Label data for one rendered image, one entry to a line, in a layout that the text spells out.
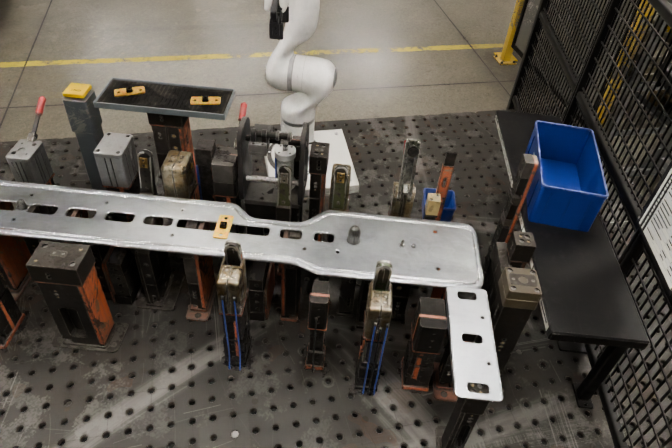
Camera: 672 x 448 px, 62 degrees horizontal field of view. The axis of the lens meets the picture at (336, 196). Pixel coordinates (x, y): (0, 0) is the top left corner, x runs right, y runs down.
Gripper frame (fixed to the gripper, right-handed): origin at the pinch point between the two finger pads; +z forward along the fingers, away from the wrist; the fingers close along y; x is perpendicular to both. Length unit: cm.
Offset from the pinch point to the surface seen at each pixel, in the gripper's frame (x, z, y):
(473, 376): 50, 45, 61
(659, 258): 90, 28, 37
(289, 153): 3.3, 34.2, 4.9
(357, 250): 24, 45, 28
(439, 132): 57, 75, -71
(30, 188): -65, 45, 18
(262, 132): -3.5, 26.4, 7.2
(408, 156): 35.0, 27.9, 9.5
